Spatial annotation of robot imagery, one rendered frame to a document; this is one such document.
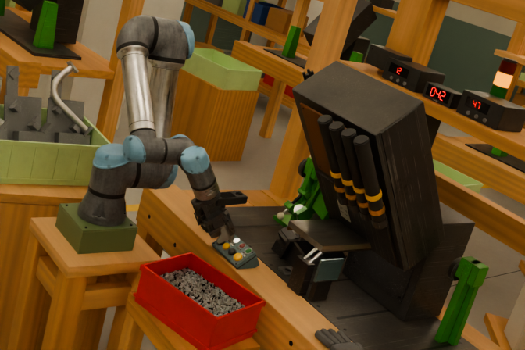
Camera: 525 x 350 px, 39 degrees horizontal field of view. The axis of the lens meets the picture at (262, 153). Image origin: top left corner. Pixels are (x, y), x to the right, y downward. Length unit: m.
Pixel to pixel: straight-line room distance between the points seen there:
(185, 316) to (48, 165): 1.02
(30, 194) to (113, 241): 0.55
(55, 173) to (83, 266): 0.72
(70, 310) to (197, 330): 0.45
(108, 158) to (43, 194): 0.61
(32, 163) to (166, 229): 0.57
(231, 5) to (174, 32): 6.59
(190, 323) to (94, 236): 0.43
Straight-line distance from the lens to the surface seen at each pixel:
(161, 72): 2.31
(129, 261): 2.33
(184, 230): 2.55
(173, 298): 2.11
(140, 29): 2.25
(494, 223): 2.49
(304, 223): 2.20
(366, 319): 2.30
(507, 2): 2.42
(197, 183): 2.08
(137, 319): 2.24
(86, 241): 2.30
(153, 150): 2.09
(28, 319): 2.61
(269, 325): 2.21
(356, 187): 1.96
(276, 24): 8.31
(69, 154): 2.88
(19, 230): 2.86
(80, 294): 2.31
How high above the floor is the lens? 1.92
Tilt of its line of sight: 17 degrees down
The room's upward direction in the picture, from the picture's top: 16 degrees clockwise
